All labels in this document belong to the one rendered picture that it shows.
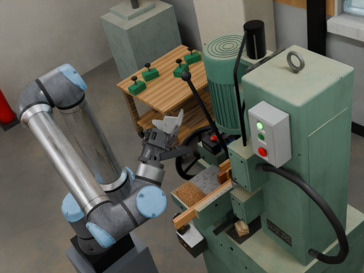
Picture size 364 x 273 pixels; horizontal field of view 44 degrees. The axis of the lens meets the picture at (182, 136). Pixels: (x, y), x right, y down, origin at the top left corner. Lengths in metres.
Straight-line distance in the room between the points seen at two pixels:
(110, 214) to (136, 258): 0.87
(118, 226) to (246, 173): 0.42
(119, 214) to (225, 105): 0.52
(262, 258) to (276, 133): 0.66
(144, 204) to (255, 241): 0.61
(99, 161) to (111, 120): 2.11
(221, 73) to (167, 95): 1.65
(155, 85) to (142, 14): 0.85
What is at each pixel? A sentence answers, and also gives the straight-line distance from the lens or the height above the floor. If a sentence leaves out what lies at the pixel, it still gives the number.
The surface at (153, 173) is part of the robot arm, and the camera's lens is 1.43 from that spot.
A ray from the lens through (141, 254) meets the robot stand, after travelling 2.18.
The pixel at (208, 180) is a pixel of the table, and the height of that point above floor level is 0.90.
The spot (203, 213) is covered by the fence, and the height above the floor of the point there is 0.93.
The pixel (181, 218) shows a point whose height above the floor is 0.94.
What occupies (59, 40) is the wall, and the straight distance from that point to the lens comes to 4.53.
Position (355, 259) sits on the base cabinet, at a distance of 2.00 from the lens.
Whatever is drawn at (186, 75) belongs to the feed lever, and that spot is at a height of 1.45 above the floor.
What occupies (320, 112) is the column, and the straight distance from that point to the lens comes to 1.26.
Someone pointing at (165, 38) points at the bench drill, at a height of 0.47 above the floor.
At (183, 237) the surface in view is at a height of 0.62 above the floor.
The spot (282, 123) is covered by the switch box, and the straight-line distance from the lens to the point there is 1.20.
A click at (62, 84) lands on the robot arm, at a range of 1.62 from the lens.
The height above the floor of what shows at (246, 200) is 1.08.
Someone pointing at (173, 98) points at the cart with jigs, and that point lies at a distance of 3.03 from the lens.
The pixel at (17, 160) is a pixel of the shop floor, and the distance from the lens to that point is 3.97.
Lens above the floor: 2.23
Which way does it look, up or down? 39 degrees down
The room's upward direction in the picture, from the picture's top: 15 degrees counter-clockwise
